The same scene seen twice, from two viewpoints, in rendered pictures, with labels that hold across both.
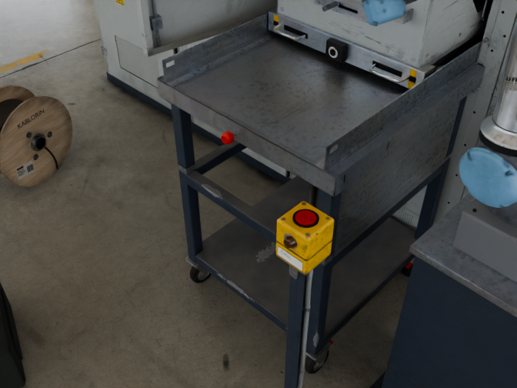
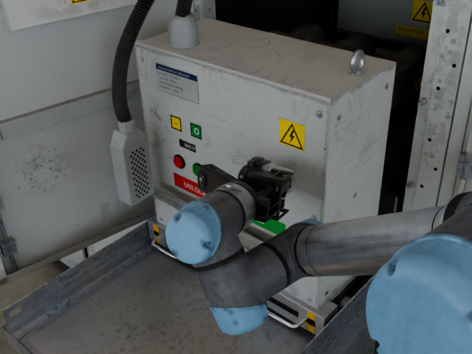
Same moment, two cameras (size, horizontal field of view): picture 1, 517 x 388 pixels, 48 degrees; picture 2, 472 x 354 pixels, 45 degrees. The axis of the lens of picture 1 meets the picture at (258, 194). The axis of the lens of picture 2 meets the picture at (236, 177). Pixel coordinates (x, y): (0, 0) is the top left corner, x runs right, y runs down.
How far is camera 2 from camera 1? 0.55 m
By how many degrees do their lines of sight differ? 9
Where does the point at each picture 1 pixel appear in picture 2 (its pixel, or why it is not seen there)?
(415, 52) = (310, 293)
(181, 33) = (46, 249)
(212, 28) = (86, 236)
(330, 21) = not seen: hidden behind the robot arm
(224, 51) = (91, 276)
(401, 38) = not seen: hidden behind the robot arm
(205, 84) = (60, 332)
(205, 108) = not seen: outside the picture
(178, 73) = (27, 317)
